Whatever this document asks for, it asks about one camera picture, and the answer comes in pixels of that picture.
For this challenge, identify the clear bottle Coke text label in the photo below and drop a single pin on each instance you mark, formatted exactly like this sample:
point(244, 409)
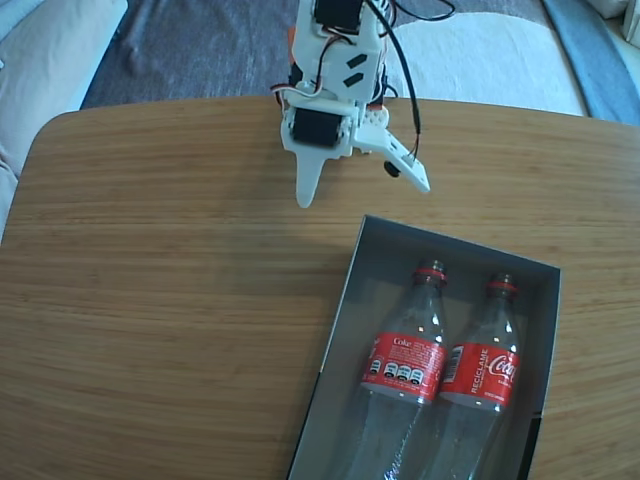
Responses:
point(405, 370)

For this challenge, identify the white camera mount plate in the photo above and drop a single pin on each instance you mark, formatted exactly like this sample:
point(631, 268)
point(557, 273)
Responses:
point(415, 175)

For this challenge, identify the pale blue cushion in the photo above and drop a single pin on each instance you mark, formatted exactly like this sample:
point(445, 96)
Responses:
point(12, 15)

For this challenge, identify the grey cardboard box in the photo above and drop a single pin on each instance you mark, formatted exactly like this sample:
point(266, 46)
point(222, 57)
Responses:
point(370, 260)

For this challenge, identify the beige sofa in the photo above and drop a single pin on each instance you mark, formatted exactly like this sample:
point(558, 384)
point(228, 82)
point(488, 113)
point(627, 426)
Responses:
point(45, 75)

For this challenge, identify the grey and white rug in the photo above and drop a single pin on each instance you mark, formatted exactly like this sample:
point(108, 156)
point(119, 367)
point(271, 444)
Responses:
point(200, 50)

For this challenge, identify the clear bottle Coca-Cola logo label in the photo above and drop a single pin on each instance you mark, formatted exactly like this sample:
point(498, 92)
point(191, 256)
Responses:
point(482, 375)

